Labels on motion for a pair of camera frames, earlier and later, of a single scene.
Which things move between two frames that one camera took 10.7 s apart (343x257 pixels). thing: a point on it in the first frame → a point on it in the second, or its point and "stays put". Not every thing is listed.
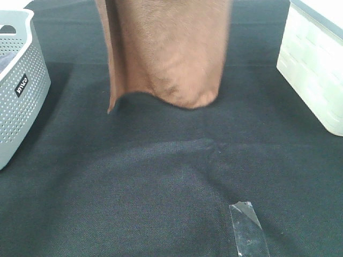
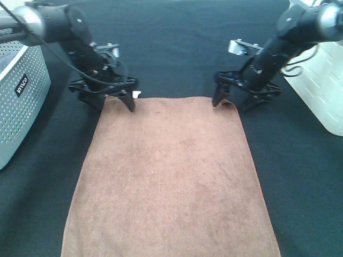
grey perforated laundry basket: [24, 80] stays put
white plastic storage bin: [310, 58] stays put
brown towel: [179, 48] → [172, 178]
